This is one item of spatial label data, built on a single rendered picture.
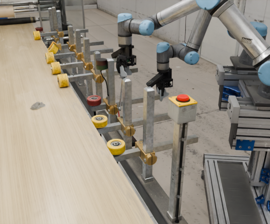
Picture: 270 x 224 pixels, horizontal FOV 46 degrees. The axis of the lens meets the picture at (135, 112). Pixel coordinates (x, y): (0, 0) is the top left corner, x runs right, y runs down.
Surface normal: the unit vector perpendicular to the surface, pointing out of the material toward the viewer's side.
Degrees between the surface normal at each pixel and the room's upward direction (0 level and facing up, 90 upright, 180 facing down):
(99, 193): 0
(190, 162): 0
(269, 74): 95
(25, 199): 0
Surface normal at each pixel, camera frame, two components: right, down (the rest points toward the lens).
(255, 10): -0.91, 0.18
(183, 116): 0.38, 0.42
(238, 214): 0.00, -0.89
